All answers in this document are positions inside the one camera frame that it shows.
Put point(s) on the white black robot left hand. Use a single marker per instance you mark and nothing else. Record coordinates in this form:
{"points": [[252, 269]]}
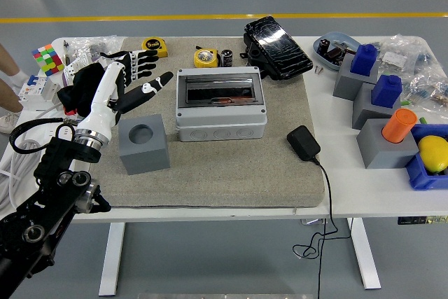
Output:
{"points": [[105, 103]]}

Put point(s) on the transparent hinged box lid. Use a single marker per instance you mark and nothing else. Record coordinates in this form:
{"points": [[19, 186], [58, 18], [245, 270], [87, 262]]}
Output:
{"points": [[220, 85]]}

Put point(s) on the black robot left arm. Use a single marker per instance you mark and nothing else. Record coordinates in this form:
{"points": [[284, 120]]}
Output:
{"points": [[59, 153]]}

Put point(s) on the grey plastic junction box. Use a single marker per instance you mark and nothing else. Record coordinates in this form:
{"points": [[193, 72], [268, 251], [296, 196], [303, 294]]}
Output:
{"points": [[220, 131]]}

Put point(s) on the blue block battery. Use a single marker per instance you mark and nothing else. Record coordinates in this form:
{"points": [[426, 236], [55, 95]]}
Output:
{"points": [[364, 61], [385, 90]]}

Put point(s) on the black cloth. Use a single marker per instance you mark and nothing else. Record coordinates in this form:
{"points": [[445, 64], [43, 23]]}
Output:
{"points": [[80, 85]]}

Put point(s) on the small red block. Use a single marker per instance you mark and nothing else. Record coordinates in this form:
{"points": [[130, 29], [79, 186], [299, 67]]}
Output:
{"points": [[70, 111]]}

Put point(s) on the white purple card pack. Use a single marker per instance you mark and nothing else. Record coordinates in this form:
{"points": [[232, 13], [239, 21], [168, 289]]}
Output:
{"points": [[73, 68]]}

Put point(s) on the clear plastic bag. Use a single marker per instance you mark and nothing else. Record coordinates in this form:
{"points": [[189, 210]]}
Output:
{"points": [[87, 45]]}

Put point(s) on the white power strip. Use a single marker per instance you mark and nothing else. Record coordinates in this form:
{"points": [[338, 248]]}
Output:
{"points": [[49, 131]]}

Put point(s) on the silver pen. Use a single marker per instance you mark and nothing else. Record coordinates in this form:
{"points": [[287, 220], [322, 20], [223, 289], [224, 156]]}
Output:
{"points": [[65, 52]]}

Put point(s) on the grey block holder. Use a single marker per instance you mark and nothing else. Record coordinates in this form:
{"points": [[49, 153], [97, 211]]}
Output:
{"points": [[364, 110], [147, 159], [344, 82], [381, 152]]}

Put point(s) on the white circuit breaker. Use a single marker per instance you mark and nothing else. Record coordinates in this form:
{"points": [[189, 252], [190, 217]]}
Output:
{"points": [[35, 94]]}

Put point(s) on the large colourful puzzle cube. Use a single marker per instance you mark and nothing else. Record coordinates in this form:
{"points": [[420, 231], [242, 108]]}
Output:
{"points": [[47, 61]]}

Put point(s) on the person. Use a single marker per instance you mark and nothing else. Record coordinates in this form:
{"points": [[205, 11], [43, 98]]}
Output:
{"points": [[7, 68]]}

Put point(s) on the black capacitor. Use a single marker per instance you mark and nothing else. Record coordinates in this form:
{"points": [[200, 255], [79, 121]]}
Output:
{"points": [[322, 46], [227, 58]]}

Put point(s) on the grey-brown mat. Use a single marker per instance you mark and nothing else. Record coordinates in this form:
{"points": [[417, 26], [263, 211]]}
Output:
{"points": [[227, 173]]}

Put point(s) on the white table leg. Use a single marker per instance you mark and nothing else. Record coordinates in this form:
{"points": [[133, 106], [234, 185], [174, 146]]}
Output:
{"points": [[112, 260], [365, 257]]}

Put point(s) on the black cracked case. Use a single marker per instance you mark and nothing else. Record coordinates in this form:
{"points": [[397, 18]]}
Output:
{"points": [[280, 47]]}

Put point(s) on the black power adapter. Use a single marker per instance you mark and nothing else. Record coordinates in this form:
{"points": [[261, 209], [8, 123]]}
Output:
{"points": [[302, 143]]}

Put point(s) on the brown capacitor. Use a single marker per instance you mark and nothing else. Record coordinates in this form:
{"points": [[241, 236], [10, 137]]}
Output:
{"points": [[334, 53]]}

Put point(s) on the blue-grey tray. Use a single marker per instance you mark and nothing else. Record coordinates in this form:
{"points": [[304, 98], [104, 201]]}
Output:
{"points": [[336, 37]]}

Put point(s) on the clear bag of components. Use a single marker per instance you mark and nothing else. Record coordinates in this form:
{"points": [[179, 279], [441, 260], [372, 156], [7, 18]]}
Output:
{"points": [[402, 50], [430, 85]]}

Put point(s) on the blue plastic bin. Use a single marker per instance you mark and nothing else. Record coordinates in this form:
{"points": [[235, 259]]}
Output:
{"points": [[416, 173]]}

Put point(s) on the black table control panel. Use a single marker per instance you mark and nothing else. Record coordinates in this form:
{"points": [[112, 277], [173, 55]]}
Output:
{"points": [[413, 221]]}

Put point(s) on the yellow lemon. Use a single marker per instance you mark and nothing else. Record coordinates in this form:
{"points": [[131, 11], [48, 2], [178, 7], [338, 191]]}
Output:
{"points": [[434, 153]]}

